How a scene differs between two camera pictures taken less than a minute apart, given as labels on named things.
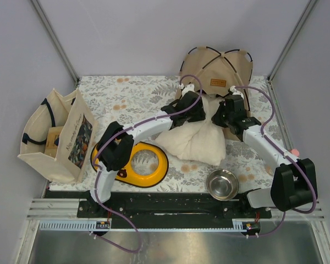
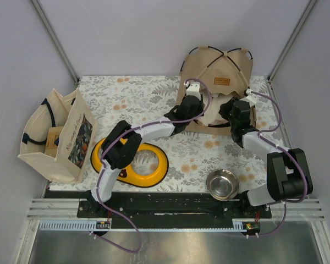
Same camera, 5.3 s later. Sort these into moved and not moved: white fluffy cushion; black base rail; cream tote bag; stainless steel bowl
Moved: white fluffy cushion
Not moved: black base rail; stainless steel bowl; cream tote bag
